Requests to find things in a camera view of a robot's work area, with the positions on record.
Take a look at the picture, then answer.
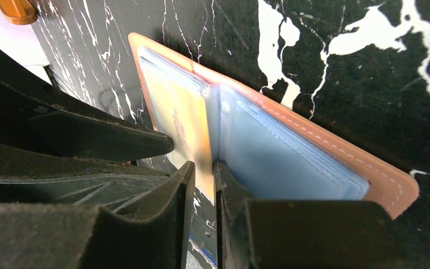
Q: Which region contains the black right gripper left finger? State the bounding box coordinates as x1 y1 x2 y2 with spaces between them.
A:
0 161 195 268

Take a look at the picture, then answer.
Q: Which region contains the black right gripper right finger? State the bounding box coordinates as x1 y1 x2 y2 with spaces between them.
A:
213 161 430 268

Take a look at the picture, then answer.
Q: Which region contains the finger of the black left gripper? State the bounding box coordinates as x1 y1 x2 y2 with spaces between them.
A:
0 144 170 205
0 50 174 162

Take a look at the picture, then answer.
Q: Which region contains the pink leather card holder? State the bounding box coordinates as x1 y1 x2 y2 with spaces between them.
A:
128 33 419 219

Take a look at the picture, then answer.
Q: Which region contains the yellow credit card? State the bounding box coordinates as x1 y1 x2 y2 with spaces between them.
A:
138 56 214 203

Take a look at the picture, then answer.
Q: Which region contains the orange wooden shelf rack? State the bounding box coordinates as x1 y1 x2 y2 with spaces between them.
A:
0 0 38 25

